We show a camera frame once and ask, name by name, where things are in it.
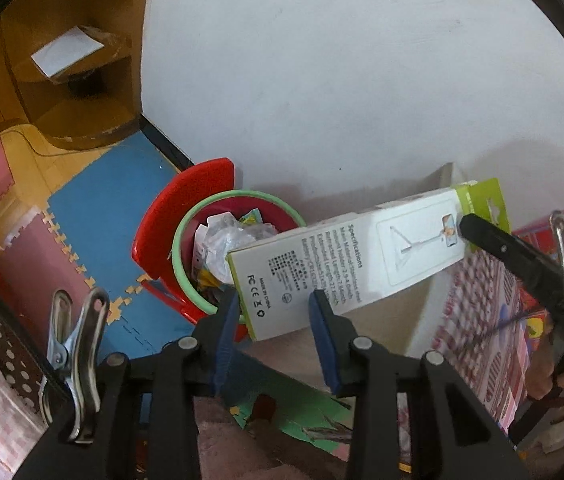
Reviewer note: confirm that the white and green box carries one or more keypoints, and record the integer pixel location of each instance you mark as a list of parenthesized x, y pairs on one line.
[(342, 260)]

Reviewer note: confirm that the green foam floor mat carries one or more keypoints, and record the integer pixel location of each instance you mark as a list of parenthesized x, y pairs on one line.
[(287, 412)]

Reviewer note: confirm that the red bin with green rim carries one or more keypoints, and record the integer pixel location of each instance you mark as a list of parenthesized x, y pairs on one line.
[(184, 260)]

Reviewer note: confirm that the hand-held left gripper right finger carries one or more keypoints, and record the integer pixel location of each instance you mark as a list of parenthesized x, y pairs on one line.
[(323, 350)]

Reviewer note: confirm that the white paper sheet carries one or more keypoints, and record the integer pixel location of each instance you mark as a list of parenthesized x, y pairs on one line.
[(67, 50)]

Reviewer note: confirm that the red plastic chair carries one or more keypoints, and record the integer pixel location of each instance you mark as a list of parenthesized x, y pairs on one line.
[(162, 210)]

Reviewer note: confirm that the clear plastic wrap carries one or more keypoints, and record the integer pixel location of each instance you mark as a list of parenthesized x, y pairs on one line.
[(232, 242)]

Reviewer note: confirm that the patchwork heart bed sheet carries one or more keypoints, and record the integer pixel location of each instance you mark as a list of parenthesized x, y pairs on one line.
[(482, 350)]

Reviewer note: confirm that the blue foam floor mat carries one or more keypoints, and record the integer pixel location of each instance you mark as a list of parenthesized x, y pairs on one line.
[(107, 185)]

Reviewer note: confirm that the pink foam floor mat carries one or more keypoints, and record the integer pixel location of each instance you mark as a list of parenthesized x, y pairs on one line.
[(27, 245)]

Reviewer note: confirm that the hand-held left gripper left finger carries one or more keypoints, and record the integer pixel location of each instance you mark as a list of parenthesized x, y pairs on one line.
[(227, 345)]

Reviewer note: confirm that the teal wet wipes packet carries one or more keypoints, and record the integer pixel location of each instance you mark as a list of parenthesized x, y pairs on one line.
[(253, 217)]

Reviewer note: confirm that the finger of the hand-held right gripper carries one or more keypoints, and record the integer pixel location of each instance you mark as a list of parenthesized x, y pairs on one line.
[(507, 252)]

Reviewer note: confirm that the brown wooden cabinet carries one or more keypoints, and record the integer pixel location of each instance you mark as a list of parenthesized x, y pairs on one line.
[(87, 110)]

